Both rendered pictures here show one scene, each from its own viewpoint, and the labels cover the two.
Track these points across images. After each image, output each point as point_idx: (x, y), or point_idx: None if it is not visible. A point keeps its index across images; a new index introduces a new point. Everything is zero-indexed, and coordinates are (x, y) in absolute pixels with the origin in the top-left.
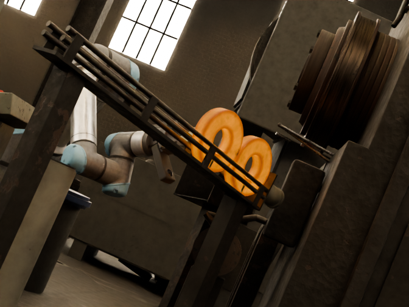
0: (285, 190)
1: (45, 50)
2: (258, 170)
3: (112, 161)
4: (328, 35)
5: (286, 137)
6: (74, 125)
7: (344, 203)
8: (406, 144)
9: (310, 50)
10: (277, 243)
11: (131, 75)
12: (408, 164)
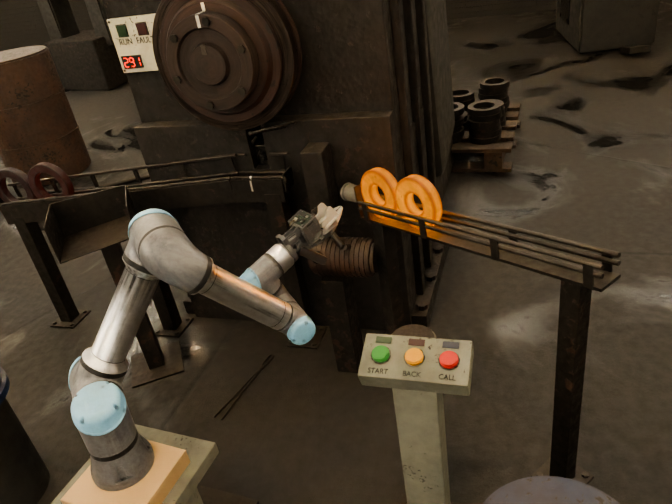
0: (327, 178)
1: (612, 282)
2: (376, 189)
3: (287, 296)
4: (231, 21)
5: (255, 137)
6: (272, 313)
7: (397, 155)
8: (404, 88)
9: (244, 51)
10: (290, 211)
11: (178, 223)
12: (408, 100)
